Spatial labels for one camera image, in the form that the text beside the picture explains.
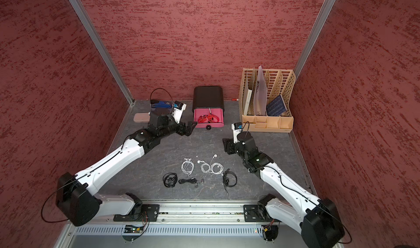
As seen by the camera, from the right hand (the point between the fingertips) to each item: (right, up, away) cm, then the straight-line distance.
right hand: (227, 141), depth 82 cm
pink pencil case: (-57, +12, +27) cm, 64 cm away
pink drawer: (-5, +16, +14) cm, 21 cm away
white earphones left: (-23, -12, +10) cm, 28 cm away
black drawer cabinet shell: (-11, +26, +24) cm, 37 cm away
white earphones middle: (-14, -15, +7) cm, 21 cm away
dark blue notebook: (+33, +19, +22) cm, 44 cm away
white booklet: (+12, +21, +11) cm, 27 cm away
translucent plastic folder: (+26, +22, +32) cm, 46 cm away
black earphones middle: (-18, -20, +1) cm, 27 cm away
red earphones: (-15, +11, +12) cm, 22 cm away
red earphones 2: (-9, +12, +11) cm, 19 cm away
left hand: (-20, +10, -3) cm, 23 cm away
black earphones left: (-30, -20, +2) cm, 36 cm away
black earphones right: (-1, -21, +2) cm, 21 cm away
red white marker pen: (+9, +26, +41) cm, 49 cm away
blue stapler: (-45, +22, +35) cm, 61 cm away
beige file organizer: (+36, +36, +25) cm, 56 cm away
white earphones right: (-8, -14, +8) cm, 18 cm away
